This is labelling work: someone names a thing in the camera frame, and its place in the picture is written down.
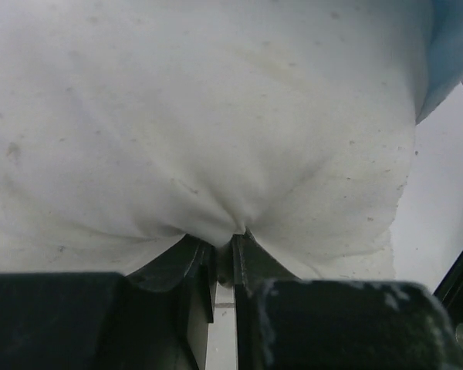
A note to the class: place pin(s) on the white pillow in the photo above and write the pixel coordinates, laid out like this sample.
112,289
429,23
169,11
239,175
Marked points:
126,125

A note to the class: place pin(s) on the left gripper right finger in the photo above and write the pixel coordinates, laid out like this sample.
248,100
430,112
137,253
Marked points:
283,322

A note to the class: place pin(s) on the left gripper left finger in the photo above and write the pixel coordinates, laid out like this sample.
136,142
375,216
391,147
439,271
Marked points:
154,318

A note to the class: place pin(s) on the light blue pillowcase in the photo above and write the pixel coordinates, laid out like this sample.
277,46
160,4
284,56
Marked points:
444,54

